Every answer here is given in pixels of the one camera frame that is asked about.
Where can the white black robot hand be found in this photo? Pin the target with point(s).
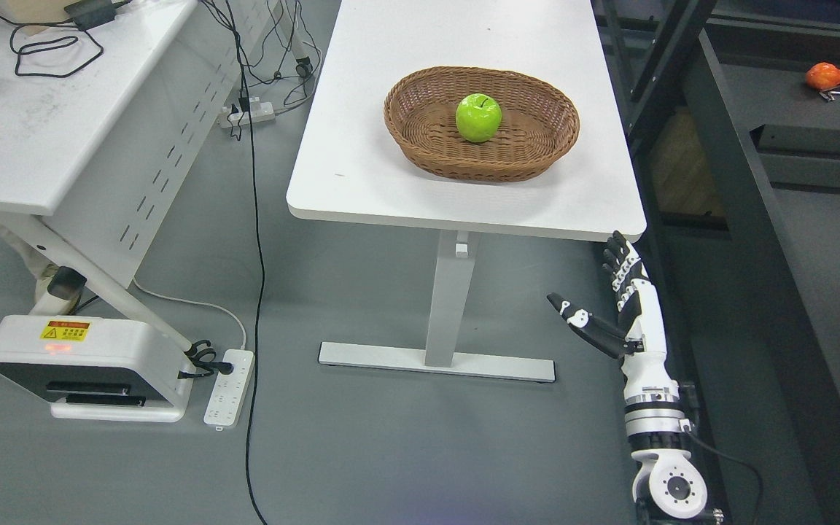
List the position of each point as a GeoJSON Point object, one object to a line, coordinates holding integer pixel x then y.
{"type": "Point", "coordinates": [639, 325]}

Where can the green apple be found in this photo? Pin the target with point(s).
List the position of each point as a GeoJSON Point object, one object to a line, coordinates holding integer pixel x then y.
{"type": "Point", "coordinates": [478, 117]}

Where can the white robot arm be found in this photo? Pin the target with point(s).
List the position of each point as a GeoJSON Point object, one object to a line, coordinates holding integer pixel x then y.
{"type": "Point", "coordinates": [668, 488]}

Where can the white robot base unit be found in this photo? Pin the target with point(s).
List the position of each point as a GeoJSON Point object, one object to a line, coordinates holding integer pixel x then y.
{"type": "Point", "coordinates": [95, 368]}

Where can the black metal shelf rack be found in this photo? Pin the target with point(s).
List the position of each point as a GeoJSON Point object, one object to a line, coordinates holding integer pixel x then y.
{"type": "Point", "coordinates": [739, 166]}

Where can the brown wicker basket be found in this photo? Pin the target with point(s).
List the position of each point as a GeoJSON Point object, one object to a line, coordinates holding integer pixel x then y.
{"type": "Point", "coordinates": [539, 123]}

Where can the orange toy fruit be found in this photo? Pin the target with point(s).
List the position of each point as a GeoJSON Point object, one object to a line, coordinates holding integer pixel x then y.
{"type": "Point", "coordinates": [823, 76]}

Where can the white standing desk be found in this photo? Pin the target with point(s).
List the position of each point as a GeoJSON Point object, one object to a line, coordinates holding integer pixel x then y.
{"type": "Point", "coordinates": [349, 169]}

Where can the white floor power strip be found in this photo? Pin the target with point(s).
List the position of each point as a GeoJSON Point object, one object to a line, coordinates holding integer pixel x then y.
{"type": "Point", "coordinates": [229, 391]}

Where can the white far power strip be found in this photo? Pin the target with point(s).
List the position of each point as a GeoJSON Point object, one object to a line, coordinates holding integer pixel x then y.
{"type": "Point", "coordinates": [233, 116]}

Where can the white folding table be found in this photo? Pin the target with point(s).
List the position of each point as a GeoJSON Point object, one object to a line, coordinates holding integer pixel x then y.
{"type": "Point", "coordinates": [91, 164]}

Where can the black power adapter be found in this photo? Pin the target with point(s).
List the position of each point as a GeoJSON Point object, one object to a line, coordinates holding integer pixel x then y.
{"type": "Point", "coordinates": [89, 14]}

